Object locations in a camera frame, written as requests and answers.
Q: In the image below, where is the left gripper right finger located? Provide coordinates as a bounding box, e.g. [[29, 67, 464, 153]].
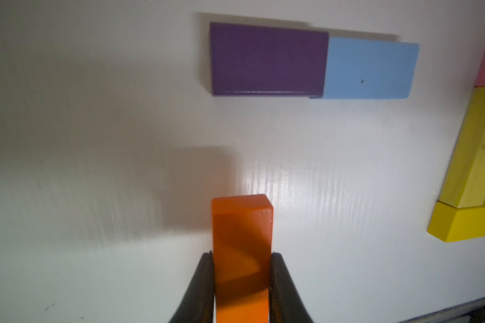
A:
[[269, 252, 313, 323]]

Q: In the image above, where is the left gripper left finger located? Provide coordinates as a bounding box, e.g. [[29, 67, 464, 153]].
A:
[[170, 251, 215, 323]]

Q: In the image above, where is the orange long block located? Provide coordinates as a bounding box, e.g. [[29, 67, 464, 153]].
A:
[[211, 195, 273, 322]]

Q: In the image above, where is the yellow block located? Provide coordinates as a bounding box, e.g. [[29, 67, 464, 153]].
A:
[[427, 202, 485, 242]]

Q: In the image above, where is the long yellow-green block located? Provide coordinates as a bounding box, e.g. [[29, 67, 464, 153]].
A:
[[439, 87, 485, 208]]

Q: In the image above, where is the light blue block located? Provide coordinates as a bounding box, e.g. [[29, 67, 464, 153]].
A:
[[321, 36, 420, 100]]

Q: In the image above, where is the purple block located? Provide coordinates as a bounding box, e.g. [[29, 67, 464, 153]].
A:
[[210, 22, 330, 97]]

